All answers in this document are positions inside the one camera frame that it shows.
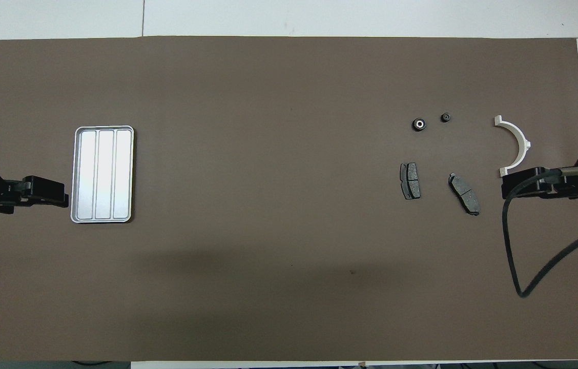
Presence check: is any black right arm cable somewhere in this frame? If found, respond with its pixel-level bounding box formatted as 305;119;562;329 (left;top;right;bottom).
500;167;578;299

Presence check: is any white semicircular bracket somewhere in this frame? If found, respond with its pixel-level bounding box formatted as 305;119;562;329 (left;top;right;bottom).
494;115;531;178

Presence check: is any curved dark brake pad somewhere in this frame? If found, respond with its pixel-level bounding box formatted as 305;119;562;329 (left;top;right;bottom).
448;173;481;216

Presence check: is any rectangular dark brake pad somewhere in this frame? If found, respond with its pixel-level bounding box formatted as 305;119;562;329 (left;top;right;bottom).
400;162;421;200

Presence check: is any silver metal tray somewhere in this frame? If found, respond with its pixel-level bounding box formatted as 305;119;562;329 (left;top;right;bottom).
70;125;135;224

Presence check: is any brown table mat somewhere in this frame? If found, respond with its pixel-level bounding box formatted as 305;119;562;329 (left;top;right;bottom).
0;36;578;362

